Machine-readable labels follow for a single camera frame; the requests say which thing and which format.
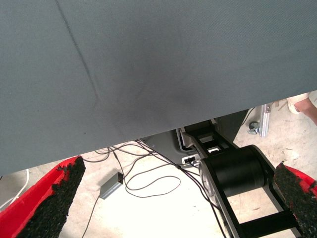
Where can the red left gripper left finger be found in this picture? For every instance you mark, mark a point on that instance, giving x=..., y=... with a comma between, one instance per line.
x=37, y=210

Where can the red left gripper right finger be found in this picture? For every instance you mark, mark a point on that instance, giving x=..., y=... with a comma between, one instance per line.
x=297, y=198

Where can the black caster wheel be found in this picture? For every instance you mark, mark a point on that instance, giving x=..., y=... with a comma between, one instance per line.
x=253, y=126

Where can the aluminium profile leg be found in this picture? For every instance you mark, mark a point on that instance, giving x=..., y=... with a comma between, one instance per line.
x=265, y=121

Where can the person's foot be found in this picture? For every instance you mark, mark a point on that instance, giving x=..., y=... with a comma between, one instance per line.
x=307, y=109

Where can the dark grey base housing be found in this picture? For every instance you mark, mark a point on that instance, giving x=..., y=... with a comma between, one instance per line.
x=163, y=143

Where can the dark grey table cloth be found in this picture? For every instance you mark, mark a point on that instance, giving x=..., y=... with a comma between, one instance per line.
x=148, y=62

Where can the grey power adapter box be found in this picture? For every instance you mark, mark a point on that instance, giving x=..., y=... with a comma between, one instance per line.
x=110, y=187

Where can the black jointed frame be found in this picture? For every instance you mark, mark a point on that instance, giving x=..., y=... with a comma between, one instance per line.
x=235, y=173

